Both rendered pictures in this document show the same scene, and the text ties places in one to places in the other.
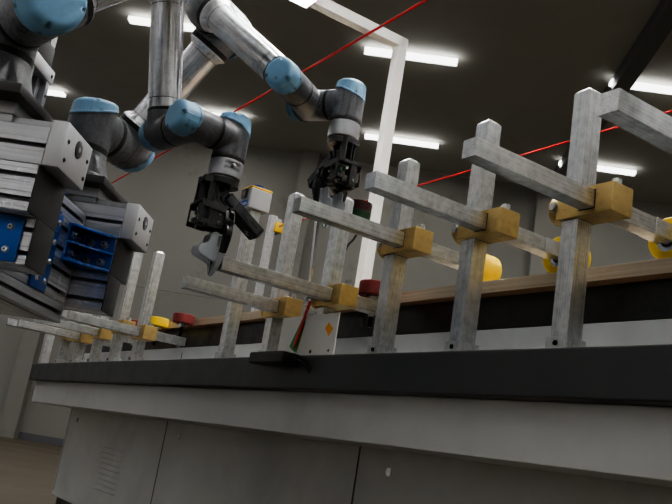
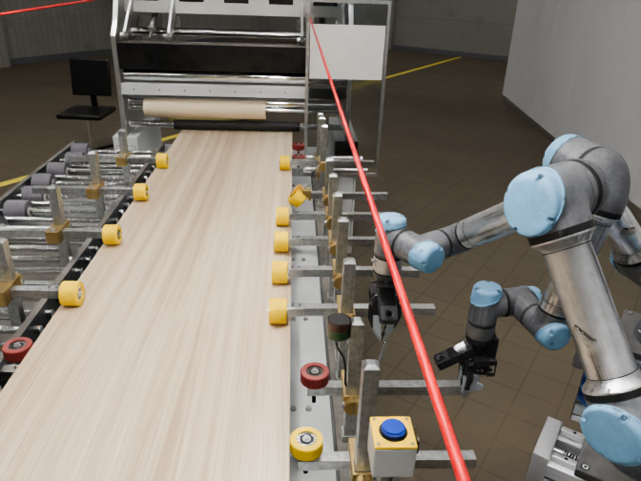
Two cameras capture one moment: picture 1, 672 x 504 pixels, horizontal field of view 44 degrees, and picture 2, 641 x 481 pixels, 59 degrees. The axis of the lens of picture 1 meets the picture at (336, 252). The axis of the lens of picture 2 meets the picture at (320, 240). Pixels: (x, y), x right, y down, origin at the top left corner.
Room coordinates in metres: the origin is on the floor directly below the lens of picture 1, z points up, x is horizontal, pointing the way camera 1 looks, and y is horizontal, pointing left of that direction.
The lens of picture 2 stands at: (3.09, 0.48, 1.91)
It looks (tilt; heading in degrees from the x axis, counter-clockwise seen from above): 26 degrees down; 208
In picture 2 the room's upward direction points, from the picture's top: 2 degrees clockwise
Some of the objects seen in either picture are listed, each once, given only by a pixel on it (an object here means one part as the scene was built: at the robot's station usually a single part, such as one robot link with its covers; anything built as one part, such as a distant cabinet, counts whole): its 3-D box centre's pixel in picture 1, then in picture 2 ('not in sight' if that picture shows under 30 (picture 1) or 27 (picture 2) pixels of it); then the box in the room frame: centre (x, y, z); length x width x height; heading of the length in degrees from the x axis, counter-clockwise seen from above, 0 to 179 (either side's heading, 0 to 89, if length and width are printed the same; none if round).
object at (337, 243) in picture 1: (329, 291); (352, 392); (1.96, 0.00, 0.86); 0.03 x 0.03 x 0.48; 31
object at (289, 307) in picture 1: (280, 309); (360, 466); (2.16, 0.12, 0.83); 0.13 x 0.06 x 0.05; 31
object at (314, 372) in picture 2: (372, 304); (314, 386); (1.98, -0.11, 0.85); 0.08 x 0.08 x 0.11
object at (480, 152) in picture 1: (583, 197); (342, 240); (1.27, -0.38, 0.95); 0.50 x 0.04 x 0.04; 121
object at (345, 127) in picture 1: (344, 134); (386, 263); (1.86, 0.03, 1.23); 0.08 x 0.08 x 0.05
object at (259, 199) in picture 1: (255, 202); (391, 448); (2.40, 0.26, 1.18); 0.07 x 0.07 x 0.08; 31
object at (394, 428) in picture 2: not in sight; (393, 429); (2.40, 0.26, 1.22); 0.04 x 0.04 x 0.02
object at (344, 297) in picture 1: (334, 298); (350, 391); (1.94, -0.01, 0.85); 0.13 x 0.06 x 0.05; 31
